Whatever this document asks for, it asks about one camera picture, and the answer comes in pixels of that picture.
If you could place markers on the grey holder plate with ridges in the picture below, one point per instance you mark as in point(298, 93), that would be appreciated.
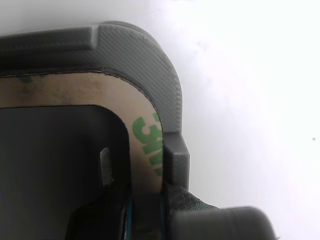
point(155, 62)

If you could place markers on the thin black gripper finger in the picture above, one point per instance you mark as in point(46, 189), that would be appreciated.
point(100, 220)

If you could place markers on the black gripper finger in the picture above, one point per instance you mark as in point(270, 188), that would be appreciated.
point(212, 225)

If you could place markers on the rectangular frame with tan liner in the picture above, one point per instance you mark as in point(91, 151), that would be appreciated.
point(75, 90)

